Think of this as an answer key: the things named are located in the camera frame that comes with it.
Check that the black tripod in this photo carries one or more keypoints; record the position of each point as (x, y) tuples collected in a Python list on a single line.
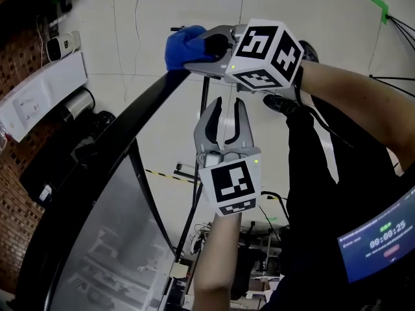
[(389, 17)]

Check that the person's black left shoe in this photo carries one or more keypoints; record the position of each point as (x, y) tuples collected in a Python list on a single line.
[(280, 105)]

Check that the person's black shoe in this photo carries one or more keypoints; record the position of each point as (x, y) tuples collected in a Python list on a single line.
[(308, 51), (280, 105)]

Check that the blue cloth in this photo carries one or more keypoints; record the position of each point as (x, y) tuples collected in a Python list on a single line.
[(181, 49)]

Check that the person's black right shoe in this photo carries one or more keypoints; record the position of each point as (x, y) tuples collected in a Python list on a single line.
[(308, 51)]

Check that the person's black trousers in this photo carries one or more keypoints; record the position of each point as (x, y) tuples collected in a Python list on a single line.
[(324, 190)]

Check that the person's navy shirt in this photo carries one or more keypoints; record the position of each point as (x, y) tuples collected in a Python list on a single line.
[(279, 295)]

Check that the black chest monitor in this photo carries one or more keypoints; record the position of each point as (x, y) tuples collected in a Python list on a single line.
[(382, 241)]

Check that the person's left forearm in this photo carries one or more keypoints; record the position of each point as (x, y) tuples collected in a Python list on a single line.
[(215, 261)]

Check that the black floor bag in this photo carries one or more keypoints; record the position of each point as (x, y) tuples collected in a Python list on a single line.
[(97, 125)]

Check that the green floor tape mark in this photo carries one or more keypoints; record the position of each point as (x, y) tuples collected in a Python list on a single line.
[(380, 6), (271, 219)]

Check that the white waste bin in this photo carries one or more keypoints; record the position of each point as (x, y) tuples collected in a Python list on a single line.
[(58, 47)]

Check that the yellow-black floor tape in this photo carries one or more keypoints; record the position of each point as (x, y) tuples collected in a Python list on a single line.
[(162, 174)]

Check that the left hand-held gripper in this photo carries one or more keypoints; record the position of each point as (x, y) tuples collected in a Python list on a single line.
[(230, 183)]

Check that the person's right forearm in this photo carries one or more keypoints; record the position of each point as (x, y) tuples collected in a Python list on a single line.
[(356, 99)]

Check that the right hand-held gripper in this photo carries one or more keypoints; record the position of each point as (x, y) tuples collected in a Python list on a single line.
[(259, 53)]

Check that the white water dispenser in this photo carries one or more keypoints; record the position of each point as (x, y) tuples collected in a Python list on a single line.
[(39, 99)]

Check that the silver waste bin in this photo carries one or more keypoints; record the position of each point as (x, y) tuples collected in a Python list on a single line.
[(78, 104)]

